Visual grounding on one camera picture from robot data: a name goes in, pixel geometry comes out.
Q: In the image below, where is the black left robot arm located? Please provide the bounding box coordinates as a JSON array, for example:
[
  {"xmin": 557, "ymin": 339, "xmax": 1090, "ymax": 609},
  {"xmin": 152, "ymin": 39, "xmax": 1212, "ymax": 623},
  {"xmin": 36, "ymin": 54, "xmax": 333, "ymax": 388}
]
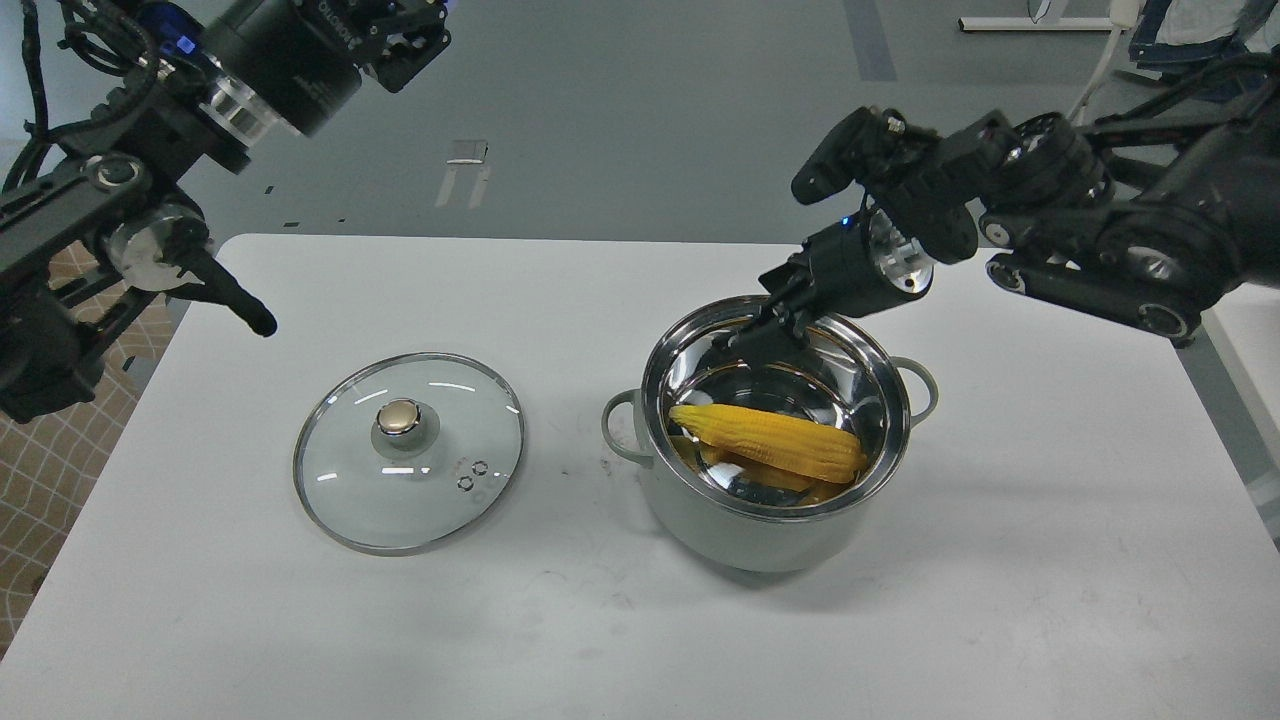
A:
[{"xmin": 1, "ymin": 1, "xmax": 451, "ymax": 424}]

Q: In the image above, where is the yellow corn cob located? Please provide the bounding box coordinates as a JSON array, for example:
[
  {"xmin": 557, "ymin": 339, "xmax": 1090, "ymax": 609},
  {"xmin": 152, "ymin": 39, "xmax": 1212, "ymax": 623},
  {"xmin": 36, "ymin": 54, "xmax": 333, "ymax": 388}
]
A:
[{"xmin": 668, "ymin": 404, "xmax": 870, "ymax": 486}]

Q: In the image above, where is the glass pot lid gold knob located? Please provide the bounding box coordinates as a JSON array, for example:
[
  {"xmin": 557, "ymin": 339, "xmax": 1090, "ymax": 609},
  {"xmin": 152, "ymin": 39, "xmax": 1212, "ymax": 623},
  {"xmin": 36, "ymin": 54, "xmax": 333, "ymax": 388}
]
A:
[{"xmin": 292, "ymin": 352, "xmax": 527, "ymax": 557}]

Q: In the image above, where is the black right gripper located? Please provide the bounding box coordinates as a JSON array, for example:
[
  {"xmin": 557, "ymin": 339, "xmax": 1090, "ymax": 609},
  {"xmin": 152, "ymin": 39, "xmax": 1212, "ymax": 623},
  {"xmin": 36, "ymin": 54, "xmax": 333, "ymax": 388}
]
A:
[{"xmin": 712, "ymin": 205, "xmax": 936, "ymax": 368}]

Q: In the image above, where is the blue denim clothing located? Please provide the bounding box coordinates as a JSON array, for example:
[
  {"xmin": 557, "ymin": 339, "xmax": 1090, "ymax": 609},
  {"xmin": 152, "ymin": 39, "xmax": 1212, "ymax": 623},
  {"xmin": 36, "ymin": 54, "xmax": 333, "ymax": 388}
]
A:
[{"xmin": 1128, "ymin": 1, "xmax": 1277, "ymax": 74}]

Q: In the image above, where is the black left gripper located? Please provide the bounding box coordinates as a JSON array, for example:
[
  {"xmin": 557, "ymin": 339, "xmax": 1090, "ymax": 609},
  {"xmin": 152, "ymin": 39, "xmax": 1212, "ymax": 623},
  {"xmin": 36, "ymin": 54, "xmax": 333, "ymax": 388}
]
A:
[{"xmin": 204, "ymin": 1, "xmax": 451, "ymax": 137}]

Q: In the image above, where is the white rolling chair frame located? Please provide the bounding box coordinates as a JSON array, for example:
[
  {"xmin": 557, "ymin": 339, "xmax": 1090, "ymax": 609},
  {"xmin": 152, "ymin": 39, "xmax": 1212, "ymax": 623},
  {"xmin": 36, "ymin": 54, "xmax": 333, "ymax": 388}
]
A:
[{"xmin": 957, "ymin": 0, "xmax": 1140, "ymax": 126}]

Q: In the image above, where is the beige checkered cloth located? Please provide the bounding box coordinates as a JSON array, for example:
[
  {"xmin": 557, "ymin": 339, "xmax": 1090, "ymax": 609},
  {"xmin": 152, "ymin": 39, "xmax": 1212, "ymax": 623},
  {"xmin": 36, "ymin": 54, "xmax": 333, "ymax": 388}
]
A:
[{"xmin": 1, "ymin": 297, "xmax": 175, "ymax": 652}]

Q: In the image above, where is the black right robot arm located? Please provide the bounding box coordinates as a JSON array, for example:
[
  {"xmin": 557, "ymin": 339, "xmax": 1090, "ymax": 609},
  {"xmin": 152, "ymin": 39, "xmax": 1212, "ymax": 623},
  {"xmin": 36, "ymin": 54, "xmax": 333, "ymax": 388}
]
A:
[{"xmin": 714, "ymin": 51, "xmax": 1277, "ymax": 366}]

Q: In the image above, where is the grey steel cooking pot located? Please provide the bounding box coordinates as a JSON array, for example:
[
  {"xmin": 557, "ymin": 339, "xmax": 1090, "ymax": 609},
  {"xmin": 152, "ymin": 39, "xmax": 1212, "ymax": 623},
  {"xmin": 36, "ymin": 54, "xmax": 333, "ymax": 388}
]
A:
[{"xmin": 600, "ymin": 295, "xmax": 940, "ymax": 573}]

